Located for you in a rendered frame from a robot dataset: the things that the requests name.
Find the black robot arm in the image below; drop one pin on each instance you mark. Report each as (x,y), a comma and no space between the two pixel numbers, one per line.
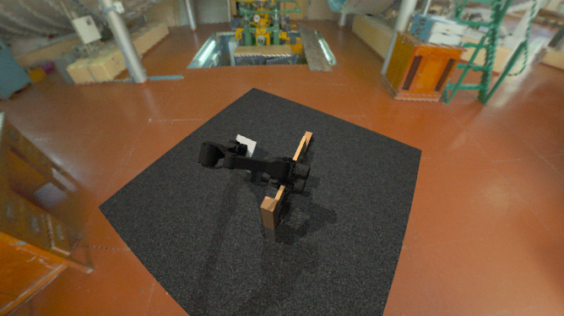
(234,155)

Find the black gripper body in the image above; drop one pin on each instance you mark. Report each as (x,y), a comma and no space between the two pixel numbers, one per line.
(298,186)

